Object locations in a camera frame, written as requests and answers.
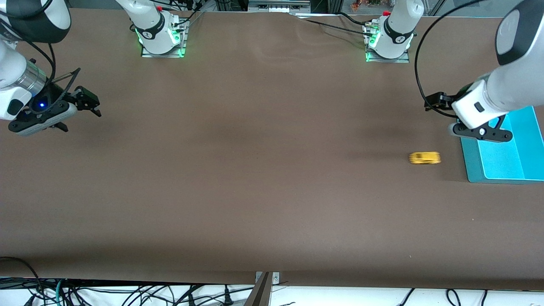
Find yellow beetle toy car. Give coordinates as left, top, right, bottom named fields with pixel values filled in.
left=409, top=151, right=441, bottom=165

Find teal plastic bin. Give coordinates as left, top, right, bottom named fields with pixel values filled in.
left=460, top=106, right=544, bottom=184

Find grey electronics box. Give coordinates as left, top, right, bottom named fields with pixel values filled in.
left=248, top=0, right=312, bottom=13

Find dark metal bar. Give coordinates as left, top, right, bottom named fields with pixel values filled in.
left=243, top=272, right=272, bottom=306

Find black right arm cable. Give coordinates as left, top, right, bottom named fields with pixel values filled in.
left=0, top=21, right=81, bottom=107

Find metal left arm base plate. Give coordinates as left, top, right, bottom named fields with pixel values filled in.
left=365, top=21, right=411, bottom=63

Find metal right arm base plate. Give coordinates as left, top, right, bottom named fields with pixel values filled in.
left=140, top=19, right=188, bottom=58

